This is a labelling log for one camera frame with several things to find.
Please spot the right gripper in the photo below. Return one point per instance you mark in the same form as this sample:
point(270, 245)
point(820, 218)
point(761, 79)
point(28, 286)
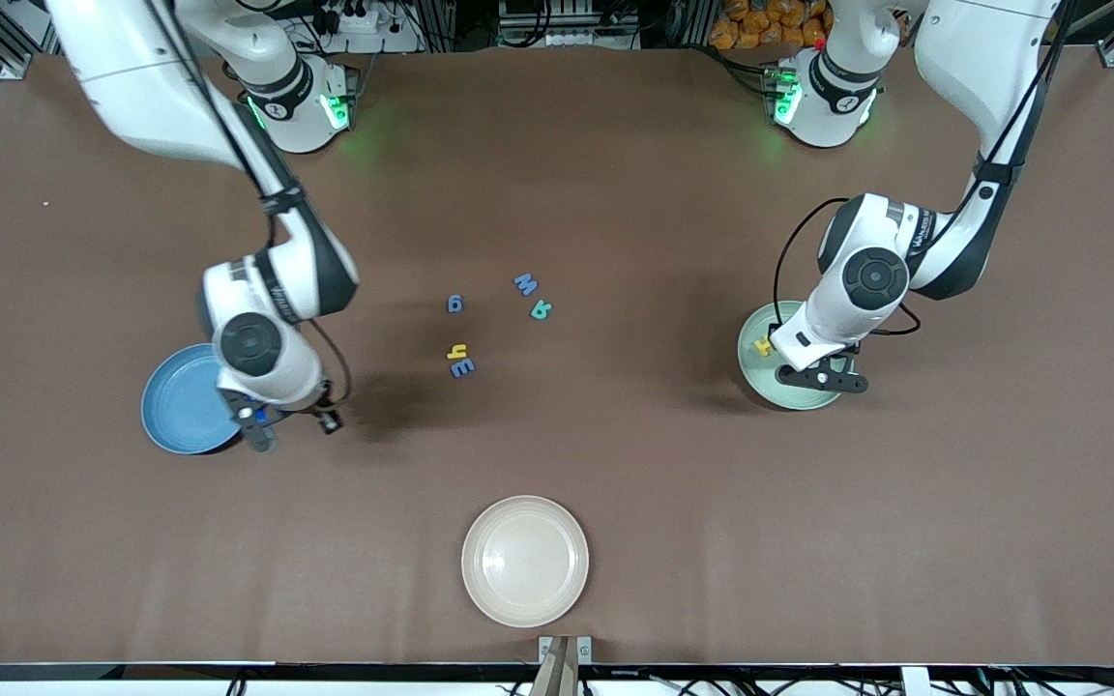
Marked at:
point(328, 420)

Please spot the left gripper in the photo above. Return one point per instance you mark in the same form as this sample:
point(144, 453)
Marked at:
point(773, 329)

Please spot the yellow foam letter H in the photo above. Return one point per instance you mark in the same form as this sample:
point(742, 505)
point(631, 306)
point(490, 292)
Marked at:
point(460, 353)
point(763, 346)

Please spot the teal foam letter R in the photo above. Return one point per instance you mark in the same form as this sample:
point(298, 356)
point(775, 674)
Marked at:
point(539, 311)

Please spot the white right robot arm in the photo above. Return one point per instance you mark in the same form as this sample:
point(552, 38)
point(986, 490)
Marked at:
point(131, 77)

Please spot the green plate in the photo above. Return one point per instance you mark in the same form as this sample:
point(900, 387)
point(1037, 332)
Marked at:
point(755, 382)

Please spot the blue foam letter E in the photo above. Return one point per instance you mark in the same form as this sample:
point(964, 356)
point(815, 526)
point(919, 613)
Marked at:
point(463, 367)

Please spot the blue plate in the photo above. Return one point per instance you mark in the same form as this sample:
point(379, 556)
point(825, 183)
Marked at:
point(180, 406)

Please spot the blue foam letter M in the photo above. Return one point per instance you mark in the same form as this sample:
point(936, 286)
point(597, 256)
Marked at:
point(525, 284)

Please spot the beige plate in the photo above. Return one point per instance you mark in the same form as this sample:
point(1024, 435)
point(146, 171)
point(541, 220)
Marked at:
point(525, 561)

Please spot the orange bags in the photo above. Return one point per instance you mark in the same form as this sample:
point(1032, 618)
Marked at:
point(760, 27)

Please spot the white power strip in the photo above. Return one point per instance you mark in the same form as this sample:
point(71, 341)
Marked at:
point(364, 21)

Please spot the grey equipment rack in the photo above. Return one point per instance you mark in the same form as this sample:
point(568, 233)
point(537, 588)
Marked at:
point(567, 19)

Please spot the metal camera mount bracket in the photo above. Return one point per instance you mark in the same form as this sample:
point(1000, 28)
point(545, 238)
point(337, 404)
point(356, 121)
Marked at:
point(565, 667)

